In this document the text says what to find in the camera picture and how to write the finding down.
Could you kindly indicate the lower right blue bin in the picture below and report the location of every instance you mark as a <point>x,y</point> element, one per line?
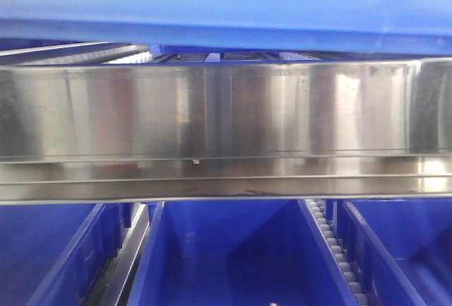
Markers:
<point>399,250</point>

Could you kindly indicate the lower steel divider rail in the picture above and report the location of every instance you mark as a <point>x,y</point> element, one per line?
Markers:
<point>115,283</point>

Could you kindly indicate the large blue bin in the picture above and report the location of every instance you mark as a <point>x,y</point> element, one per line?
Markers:
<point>393,26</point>

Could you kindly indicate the lower shelf blue bin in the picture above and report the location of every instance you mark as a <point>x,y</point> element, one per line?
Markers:
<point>243,252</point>

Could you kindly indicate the lower white roller track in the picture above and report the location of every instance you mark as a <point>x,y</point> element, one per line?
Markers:
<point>336,251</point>

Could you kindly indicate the steel divider rail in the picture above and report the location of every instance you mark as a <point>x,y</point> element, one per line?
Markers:
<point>115,283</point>
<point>74,53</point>

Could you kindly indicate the steel shelf front rail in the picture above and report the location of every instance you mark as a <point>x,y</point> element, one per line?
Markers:
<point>335,129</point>

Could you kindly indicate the lower left blue bin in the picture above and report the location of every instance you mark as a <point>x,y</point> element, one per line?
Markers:
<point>53,254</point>

